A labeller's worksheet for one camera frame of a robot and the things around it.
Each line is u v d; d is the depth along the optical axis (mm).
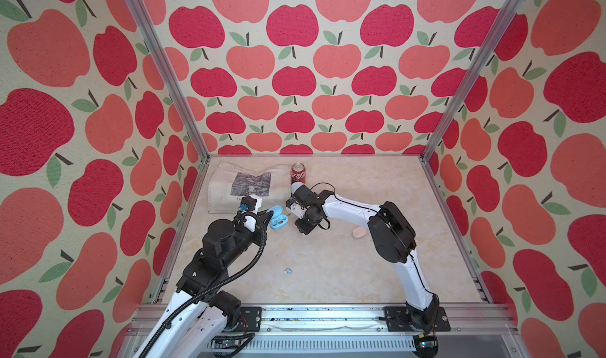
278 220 689
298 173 1016
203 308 479
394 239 550
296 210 884
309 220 821
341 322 758
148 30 770
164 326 435
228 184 980
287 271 838
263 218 658
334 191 721
